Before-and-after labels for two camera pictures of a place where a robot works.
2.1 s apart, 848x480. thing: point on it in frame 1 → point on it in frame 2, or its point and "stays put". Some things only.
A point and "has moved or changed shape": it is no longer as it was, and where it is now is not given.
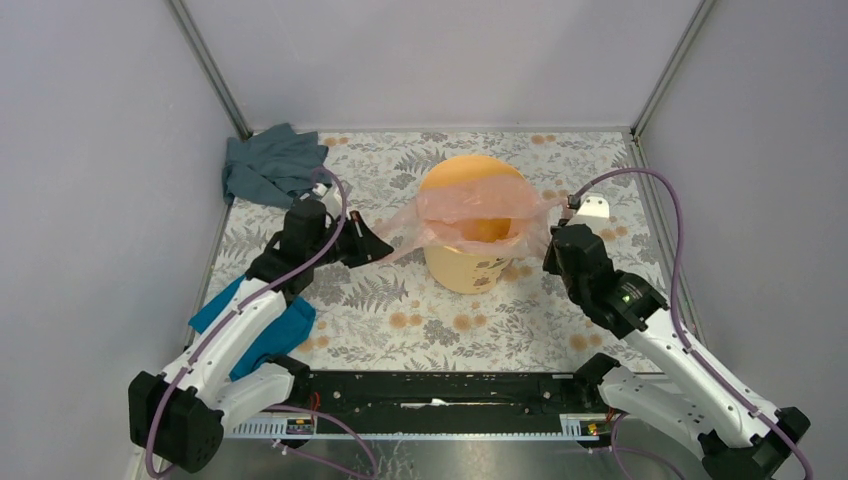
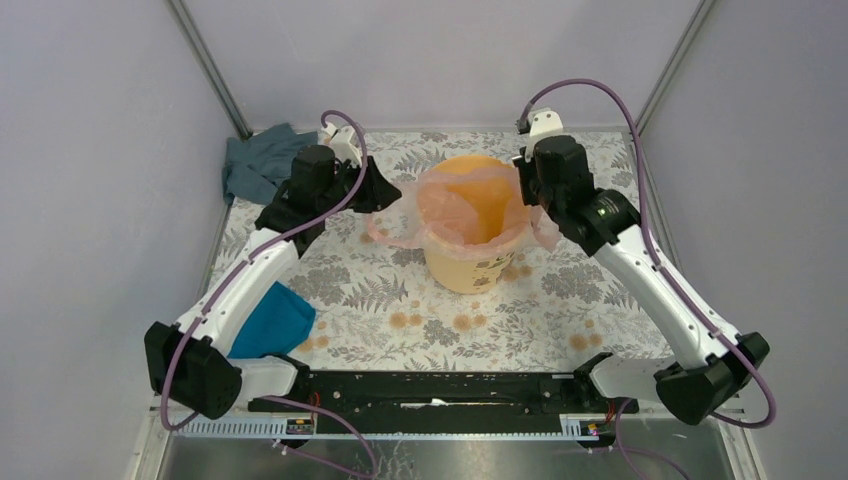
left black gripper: x=367 y=245 → x=378 y=192
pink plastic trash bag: x=475 y=216 has moved or changed shape
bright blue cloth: x=282 y=333 stays put
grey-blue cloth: x=273 y=166 stays put
